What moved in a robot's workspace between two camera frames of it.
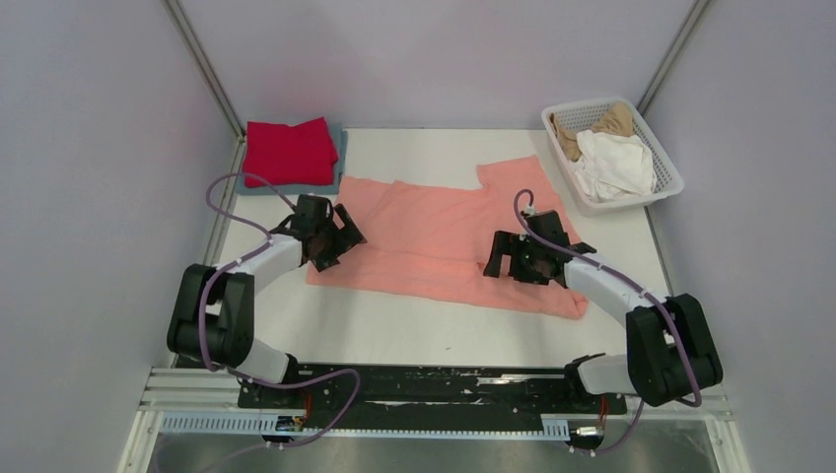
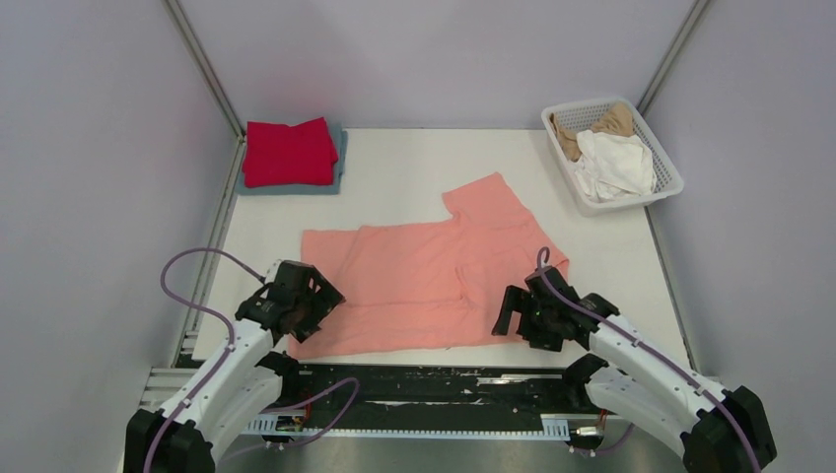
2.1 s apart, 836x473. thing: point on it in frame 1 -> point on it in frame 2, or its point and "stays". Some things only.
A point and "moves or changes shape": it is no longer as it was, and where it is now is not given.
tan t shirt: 616,119 stays
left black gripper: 346,238 -> 325,299
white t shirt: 612,166 stays
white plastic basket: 583,116 stays
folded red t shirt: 285,155 stays
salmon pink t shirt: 432,238 moves or changes shape
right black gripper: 508,243 -> 516,300
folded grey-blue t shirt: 339,137 stays
